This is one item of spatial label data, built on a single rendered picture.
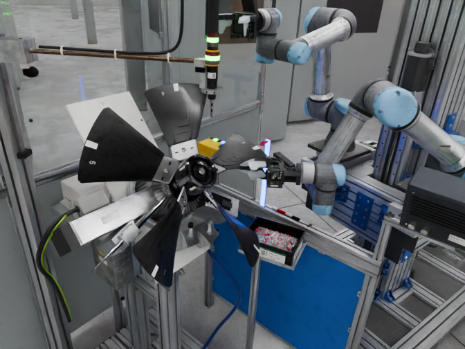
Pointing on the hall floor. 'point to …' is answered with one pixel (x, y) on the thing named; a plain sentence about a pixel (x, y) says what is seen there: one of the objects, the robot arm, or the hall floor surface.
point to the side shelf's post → (117, 308)
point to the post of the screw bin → (252, 304)
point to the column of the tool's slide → (30, 224)
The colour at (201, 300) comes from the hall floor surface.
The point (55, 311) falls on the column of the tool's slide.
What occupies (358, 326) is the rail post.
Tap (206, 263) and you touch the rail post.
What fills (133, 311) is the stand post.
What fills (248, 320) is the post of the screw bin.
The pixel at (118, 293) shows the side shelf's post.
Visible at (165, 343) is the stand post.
